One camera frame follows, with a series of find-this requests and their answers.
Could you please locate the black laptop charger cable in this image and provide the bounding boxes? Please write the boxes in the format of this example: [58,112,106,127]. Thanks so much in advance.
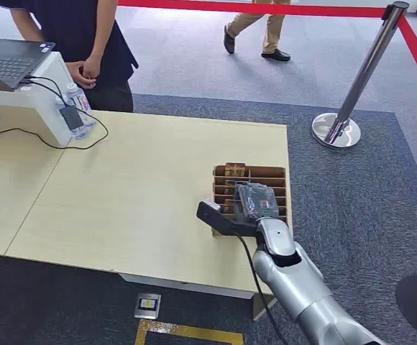
[24,74,69,109]

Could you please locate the dark grey power adapter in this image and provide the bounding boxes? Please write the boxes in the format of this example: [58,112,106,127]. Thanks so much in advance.
[59,105,85,132]

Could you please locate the chrome stanchion post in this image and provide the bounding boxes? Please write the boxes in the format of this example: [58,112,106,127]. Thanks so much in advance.
[310,1,410,152]

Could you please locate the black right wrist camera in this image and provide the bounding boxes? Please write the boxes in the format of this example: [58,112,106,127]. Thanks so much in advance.
[196,198,260,238]

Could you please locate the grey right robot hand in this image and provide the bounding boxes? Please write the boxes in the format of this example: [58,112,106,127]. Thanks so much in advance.
[233,180,281,225]

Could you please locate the brown cardboard card holder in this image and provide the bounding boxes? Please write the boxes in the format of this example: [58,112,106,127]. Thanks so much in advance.
[212,162,289,238]

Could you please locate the long black power cable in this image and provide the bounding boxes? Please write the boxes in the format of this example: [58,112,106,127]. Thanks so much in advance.
[0,106,109,152]

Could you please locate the walking person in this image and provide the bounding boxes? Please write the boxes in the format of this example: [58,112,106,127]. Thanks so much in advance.
[223,0,292,63]

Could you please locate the white laptop stand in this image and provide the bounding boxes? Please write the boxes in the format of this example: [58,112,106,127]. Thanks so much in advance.
[0,51,75,147]

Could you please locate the clear plastic water bottle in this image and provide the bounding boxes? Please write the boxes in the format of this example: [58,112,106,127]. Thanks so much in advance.
[55,94,88,141]

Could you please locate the metal floor socket plate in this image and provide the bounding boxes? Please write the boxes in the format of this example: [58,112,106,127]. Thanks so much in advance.
[134,293,162,321]

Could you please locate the light wooden desk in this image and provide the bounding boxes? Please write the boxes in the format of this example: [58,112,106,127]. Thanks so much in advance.
[0,103,295,321]

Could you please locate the long red barrier belt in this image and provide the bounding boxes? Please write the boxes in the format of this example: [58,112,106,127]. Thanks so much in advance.
[117,0,387,19]

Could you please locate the water bottle with red label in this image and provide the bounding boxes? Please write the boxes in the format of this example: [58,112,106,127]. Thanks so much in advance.
[65,83,96,129]

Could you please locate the person at desk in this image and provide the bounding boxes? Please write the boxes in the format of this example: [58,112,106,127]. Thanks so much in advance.
[0,0,140,114]

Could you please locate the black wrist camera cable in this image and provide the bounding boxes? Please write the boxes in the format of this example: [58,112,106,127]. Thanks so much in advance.
[230,230,289,345]

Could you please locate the person's right hand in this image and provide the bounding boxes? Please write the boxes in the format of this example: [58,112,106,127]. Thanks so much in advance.
[65,60,98,91]

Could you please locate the person's left hand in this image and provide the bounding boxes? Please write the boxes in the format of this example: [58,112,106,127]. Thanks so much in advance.
[82,55,101,81]

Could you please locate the dark grey laptop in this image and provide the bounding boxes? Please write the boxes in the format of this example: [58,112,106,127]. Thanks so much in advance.
[0,37,56,92]

